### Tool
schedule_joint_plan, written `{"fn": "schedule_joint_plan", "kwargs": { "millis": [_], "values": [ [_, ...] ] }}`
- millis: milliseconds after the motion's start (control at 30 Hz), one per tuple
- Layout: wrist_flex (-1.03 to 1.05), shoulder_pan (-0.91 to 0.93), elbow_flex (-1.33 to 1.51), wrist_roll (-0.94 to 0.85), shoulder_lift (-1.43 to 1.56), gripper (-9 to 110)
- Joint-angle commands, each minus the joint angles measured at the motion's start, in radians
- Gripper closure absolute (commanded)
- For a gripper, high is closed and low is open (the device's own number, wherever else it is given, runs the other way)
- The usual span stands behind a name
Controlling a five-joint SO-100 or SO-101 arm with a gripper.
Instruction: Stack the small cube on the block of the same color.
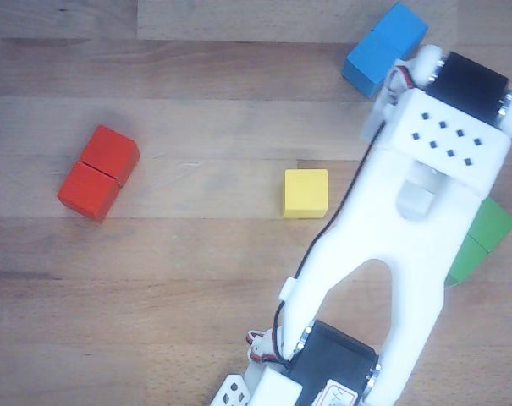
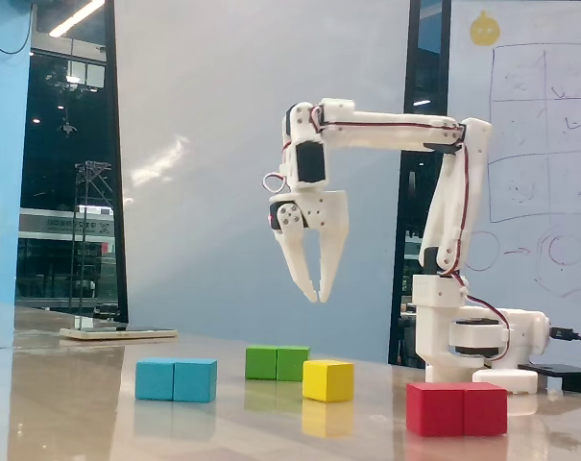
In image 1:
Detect red black gripper servo wire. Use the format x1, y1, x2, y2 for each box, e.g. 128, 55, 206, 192
385, 63, 411, 94

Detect red wooden block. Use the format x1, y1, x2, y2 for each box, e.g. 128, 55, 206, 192
56, 124, 141, 224

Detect green wooden block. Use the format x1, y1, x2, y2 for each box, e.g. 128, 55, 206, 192
444, 196, 512, 288

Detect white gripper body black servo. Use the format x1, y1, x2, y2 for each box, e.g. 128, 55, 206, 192
360, 95, 399, 143

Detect red black arm wire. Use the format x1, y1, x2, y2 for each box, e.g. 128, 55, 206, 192
273, 122, 386, 365

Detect blue wooden block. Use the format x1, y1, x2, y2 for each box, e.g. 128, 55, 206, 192
341, 1, 429, 100

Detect yellow wooden cube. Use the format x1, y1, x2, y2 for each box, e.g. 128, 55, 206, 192
282, 168, 329, 220

